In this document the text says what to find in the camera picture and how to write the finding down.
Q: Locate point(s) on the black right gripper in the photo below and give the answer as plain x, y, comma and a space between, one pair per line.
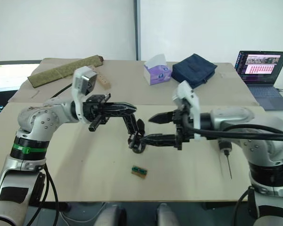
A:
181, 131

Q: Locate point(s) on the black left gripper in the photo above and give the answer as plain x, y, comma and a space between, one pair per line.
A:
90, 110

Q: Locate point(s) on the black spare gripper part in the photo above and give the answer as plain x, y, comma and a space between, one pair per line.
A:
132, 128

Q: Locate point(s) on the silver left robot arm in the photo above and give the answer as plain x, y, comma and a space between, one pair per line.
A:
35, 122

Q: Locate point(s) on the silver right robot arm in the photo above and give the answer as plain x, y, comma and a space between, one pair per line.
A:
257, 131

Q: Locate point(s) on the small green screw holder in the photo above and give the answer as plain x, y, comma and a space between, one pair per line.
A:
139, 172

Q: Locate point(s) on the electric screwdriver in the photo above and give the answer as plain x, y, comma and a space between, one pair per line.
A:
226, 153

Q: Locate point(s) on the wooden block with holes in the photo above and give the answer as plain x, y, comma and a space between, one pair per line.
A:
103, 81

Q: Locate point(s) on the purple white tissue box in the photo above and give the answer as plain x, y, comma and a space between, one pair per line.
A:
156, 73

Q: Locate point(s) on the dark blue fabric bag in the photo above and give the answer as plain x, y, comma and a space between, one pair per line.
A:
193, 69

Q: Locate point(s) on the olive green rolled mat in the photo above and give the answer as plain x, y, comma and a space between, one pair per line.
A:
61, 70

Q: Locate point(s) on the small thin stick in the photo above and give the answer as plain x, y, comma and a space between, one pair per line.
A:
35, 94

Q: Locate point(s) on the dark rounded grey shape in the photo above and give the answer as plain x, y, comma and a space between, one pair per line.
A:
110, 215

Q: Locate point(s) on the open grey laptop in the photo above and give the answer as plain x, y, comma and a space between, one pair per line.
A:
264, 77

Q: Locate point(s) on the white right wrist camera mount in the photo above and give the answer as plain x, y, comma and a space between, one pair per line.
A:
189, 94

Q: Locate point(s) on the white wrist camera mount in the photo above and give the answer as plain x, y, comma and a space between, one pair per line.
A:
79, 81
189, 94

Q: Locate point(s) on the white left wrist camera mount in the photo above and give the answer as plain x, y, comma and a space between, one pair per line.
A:
79, 81

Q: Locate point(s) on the grey vertical wall post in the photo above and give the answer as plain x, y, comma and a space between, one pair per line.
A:
137, 30

